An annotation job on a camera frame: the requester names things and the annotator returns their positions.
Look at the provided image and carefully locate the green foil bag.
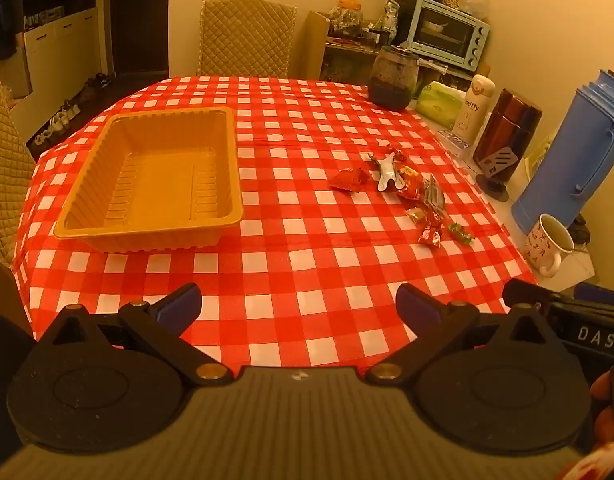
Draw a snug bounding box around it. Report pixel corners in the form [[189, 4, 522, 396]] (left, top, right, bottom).
[[381, 0, 401, 32]]

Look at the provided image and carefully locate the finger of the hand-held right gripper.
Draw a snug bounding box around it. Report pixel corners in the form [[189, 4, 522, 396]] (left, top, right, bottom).
[[502, 279, 555, 312], [572, 282, 614, 308]]

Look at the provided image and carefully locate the blue white small box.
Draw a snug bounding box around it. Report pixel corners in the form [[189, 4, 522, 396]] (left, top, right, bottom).
[[437, 129, 474, 158]]

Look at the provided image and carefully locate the white cabinet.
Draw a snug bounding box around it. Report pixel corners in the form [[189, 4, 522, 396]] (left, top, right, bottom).
[[22, 0, 110, 126]]

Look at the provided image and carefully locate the white thermos bottle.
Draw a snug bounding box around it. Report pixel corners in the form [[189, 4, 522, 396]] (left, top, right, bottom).
[[452, 74, 496, 142]]

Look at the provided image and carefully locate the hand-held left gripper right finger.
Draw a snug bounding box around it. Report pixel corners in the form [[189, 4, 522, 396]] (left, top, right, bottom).
[[364, 282, 564, 387]]

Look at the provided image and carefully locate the blue thermos jug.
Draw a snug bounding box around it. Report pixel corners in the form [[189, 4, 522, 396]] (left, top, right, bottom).
[[511, 67, 614, 235]]

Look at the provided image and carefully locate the grey phone stand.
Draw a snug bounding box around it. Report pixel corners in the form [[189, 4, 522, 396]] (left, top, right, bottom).
[[474, 146, 519, 203]]

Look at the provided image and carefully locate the red orange snack packet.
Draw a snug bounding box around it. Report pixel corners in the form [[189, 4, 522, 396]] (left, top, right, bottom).
[[396, 179, 424, 202]]

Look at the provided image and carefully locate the dark wooden door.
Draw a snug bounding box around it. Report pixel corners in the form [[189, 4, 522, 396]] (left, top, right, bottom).
[[109, 0, 170, 81]]

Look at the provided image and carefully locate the quilted beige chair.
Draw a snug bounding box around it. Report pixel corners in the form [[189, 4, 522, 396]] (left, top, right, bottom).
[[0, 59, 38, 268], [196, 0, 298, 78]]

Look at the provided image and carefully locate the orange lid plastic jar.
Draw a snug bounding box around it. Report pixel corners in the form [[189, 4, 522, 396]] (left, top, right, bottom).
[[329, 0, 363, 38]]

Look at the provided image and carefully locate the wooden shelf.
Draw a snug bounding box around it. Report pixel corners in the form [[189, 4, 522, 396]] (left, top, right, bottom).
[[304, 10, 490, 86]]

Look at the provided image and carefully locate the dark glass jar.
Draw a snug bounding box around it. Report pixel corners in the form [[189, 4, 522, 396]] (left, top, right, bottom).
[[368, 45, 420, 112]]

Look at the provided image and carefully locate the clear silver snack wrapper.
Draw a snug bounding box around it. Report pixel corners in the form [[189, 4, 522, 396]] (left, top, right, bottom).
[[423, 174, 447, 211]]

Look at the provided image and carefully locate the white patterned mug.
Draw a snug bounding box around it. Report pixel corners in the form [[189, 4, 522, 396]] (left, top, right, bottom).
[[524, 213, 575, 279]]

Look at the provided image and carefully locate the red triangular snack packet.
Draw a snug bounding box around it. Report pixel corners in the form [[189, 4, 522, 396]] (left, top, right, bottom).
[[328, 165, 372, 194]]

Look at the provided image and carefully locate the brown metal canister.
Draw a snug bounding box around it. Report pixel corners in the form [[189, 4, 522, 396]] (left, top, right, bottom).
[[472, 87, 544, 183]]

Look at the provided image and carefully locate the light blue toaster oven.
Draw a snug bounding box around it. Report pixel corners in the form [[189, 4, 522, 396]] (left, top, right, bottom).
[[404, 0, 491, 72]]

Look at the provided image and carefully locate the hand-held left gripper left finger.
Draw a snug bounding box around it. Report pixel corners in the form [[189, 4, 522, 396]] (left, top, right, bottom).
[[37, 282, 235, 387]]

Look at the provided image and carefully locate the red white printed cloth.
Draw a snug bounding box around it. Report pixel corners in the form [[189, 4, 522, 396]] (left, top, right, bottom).
[[560, 440, 614, 480]]

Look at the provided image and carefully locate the green tissue pack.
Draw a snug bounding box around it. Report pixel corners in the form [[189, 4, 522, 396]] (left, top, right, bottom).
[[414, 80, 467, 128]]

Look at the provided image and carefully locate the white green snack wrapper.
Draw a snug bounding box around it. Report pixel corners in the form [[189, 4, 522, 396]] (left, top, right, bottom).
[[368, 152, 404, 192]]

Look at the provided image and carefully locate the person's right hand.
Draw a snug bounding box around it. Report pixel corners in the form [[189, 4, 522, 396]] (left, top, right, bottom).
[[588, 367, 614, 461]]

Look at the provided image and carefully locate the red checked tablecloth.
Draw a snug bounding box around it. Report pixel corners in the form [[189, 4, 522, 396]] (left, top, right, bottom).
[[14, 75, 538, 368]]

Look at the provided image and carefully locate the yellow plastic tray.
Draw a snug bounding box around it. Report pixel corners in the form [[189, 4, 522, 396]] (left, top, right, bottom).
[[53, 106, 245, 254]]

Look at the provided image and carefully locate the row of shoes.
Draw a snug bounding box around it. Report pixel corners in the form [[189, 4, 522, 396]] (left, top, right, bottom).
[[34, 72, 112, 147]]

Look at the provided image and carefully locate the green candy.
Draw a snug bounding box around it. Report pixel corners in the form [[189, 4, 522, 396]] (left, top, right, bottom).
[[447, 222, 475, 246]]

